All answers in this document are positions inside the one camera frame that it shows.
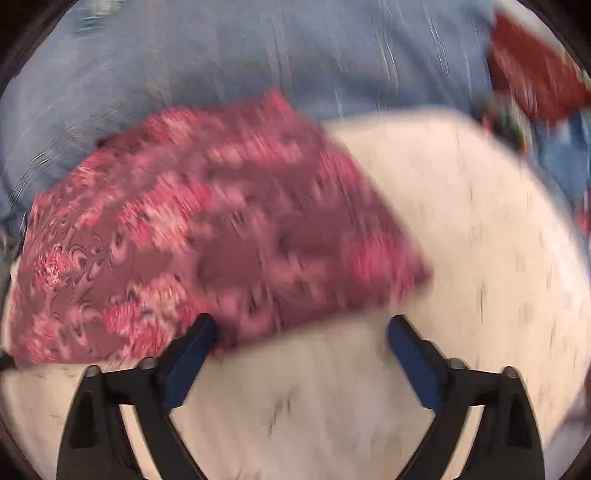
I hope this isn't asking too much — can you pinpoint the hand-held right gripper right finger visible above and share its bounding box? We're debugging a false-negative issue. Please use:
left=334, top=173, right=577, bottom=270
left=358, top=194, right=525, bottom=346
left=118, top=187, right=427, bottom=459
left=388, top=315, right=546, bottom=480

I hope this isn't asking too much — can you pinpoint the red plastic bag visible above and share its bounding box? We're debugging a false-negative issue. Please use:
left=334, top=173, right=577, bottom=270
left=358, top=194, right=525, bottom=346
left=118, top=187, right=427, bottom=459
left=487, top=11, right=591, bottom=127

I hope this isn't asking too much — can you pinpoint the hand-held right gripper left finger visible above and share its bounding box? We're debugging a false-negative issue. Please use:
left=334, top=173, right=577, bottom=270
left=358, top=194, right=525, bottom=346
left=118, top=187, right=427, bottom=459
left=56, top=313, right=219, bottom=480

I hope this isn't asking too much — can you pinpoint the cream leaf-print blanket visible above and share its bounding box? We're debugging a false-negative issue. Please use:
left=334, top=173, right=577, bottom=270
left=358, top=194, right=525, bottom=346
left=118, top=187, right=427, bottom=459
left=0, top=108, right=591, bottom=480

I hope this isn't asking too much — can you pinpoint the pink floral shirt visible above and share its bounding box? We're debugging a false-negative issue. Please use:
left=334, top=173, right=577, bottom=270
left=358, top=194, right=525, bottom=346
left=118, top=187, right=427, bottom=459
left=8, top=90, right=435, bottom=369

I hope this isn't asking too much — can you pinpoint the blue denim cloth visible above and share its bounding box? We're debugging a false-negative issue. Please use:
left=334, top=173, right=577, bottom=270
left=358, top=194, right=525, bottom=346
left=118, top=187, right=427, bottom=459
left=526, top=108, right=591, bottom=217

